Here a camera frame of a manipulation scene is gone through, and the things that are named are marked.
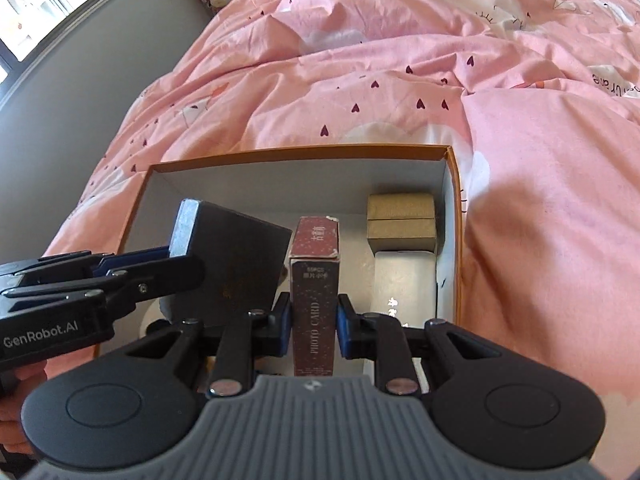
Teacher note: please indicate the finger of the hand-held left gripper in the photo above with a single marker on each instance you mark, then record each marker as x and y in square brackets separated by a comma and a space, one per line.
[135, 259]
[165, 277]

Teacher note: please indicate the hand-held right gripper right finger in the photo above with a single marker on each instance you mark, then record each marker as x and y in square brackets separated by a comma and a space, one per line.
[345, 327]

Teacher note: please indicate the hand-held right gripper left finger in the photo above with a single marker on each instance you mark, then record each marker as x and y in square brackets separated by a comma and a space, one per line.
[284, 325]

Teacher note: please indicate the dark red card box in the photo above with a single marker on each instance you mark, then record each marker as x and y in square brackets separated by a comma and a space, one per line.
[315, 310]

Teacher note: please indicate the dark grey box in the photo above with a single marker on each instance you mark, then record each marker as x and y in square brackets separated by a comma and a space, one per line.
[230, 260]

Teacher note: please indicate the cream gift box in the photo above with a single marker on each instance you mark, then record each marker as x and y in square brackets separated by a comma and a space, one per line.
[405, 280]

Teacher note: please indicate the small brown cardboard box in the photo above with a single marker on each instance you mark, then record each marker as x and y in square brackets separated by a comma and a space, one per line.
[400, 225]

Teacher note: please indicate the orange cardboard box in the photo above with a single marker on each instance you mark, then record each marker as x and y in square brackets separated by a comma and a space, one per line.
[300, 185]

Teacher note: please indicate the person's left hand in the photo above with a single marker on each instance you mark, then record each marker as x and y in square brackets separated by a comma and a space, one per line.
[20, 410]

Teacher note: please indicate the window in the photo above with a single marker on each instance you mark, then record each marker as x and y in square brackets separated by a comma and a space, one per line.
[30, 10]

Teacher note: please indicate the pink printed duvet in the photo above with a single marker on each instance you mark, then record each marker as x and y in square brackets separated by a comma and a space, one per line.
[400, 60]

